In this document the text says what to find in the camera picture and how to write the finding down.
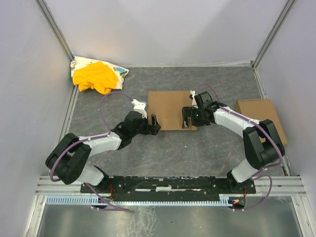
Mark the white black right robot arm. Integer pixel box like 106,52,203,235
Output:
182,90,285,194

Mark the aluminium front rail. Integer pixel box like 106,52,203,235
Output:
36,176,307,197

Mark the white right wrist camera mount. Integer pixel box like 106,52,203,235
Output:
189,90,197,107

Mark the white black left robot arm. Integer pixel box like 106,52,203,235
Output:
45,111,161,186

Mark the light blue cable duct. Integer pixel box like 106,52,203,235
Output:
45,195,234,206

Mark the white patterned cloth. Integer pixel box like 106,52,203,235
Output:
70,56,129,87

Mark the yellow cloth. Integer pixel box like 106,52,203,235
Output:
72,62,122,95

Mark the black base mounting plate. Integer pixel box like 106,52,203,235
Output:
93,176,255,200

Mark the brown cardboard box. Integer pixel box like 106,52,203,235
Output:
148,91,198,131

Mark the left aluminium frame post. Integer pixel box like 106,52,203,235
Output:
35,0,74,61

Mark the right aluminium frame post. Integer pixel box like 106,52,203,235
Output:
252,0,296,70

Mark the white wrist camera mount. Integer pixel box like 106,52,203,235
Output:
131,99,148,119
189,90,197,107

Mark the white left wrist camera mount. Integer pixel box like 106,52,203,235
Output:
131,99,148,119

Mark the flat folded cardboard box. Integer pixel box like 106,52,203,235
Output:
235,99,288,147

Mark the aluminium frame post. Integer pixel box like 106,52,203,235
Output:
35,0,74,61
252,0,296,70

